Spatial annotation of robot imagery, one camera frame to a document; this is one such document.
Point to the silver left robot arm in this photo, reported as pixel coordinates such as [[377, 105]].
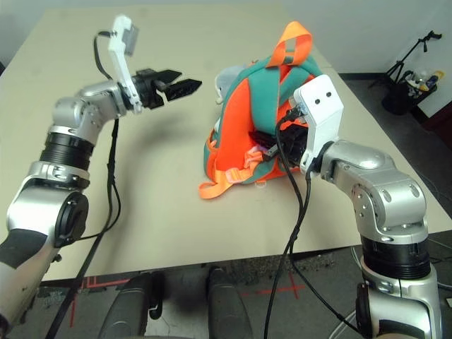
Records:
[[70, 120]]

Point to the white bottle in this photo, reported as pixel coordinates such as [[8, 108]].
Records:
[[423, 75]]

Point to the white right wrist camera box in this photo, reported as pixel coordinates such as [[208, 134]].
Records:
[[323, 116]]

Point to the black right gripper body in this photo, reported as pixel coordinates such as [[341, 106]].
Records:
[[293, 144]]

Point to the orange and teal backpack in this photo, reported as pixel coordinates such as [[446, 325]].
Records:
[[254, 116]]

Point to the dark grey right robot leg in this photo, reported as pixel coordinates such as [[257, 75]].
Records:
[[227, 307]]

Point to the dark grey robot leg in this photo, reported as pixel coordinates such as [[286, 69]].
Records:
[[127, 310], [227, 307]]

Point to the black tripod stand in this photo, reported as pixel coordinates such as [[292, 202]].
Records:
[[399, 67]]

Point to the dark grey left robot leg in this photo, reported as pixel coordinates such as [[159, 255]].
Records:
[[127, 310]]

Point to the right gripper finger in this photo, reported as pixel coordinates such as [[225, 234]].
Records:
[[263, 138], [272, 153]]

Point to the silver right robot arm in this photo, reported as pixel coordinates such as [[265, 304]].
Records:
[[388, 197]]

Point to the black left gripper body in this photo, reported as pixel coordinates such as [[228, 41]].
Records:
[[150, 92]]

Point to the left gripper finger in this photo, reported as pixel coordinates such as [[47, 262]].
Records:
[[182, 89], [167, 76]]

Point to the black bin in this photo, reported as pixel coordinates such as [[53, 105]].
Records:
[[399, 100]]

